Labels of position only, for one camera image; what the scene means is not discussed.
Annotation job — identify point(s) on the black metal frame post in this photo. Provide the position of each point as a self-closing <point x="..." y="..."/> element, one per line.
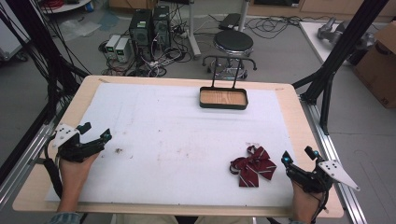
<point x="46" y="56"/>
<point x="333" y="62"/>

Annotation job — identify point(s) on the brown cardboard box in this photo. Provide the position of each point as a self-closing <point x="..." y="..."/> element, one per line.
<point x="378" y="65"/>

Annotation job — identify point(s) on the white table mat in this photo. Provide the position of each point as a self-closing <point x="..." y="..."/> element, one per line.
<point x="174" y="146"/>

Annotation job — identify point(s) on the black rack with wooden tray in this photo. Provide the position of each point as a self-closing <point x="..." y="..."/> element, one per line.
<point x="223" y="98"/>

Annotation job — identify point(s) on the aluminium rail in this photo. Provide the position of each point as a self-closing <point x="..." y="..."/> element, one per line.
<point x="336" y="155"/>
<point x="28" y="155"/>

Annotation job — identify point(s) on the grey desk leg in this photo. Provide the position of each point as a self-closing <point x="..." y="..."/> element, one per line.
<point x="193" y="31"/>

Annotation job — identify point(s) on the grey power supply unit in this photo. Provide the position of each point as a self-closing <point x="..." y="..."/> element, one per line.
<point x="112" y="46"/>
<point x="122" y="49"/>

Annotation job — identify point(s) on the flat black box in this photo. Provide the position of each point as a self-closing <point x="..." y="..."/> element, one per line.
<point x="229" y="21"/>

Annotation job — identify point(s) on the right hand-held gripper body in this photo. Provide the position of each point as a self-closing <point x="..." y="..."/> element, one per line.
<point x="337" y="172"/>

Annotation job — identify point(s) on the black round stool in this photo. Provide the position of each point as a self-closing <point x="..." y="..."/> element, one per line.
<point x="233" y="42"/>

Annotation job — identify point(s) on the white floor board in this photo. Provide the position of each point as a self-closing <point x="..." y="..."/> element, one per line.
<point x="314" y="40"/>

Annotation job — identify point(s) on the person's left hand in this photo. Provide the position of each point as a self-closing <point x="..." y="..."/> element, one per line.
<point x="74" y="174"/>

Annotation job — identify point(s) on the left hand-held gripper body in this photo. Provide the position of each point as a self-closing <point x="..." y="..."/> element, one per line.
<point x="67" y="133"/>

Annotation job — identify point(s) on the person's right hand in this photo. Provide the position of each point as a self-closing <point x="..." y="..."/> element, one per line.
<point x="306" y="199"/>

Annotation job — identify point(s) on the black computer tower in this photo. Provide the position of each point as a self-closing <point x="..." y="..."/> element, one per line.
<point x="162" y="26"/>
<point x="140" y="28"/>

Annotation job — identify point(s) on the white round table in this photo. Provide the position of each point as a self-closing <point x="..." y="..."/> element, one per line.
<point x="65" y="5"/>

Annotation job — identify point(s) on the dark red striped bow tie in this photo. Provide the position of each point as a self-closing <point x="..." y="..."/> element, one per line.
<point x="253" y="168"/>

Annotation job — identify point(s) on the grey machine part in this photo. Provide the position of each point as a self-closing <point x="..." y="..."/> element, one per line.
<point x="330" y="29"/>

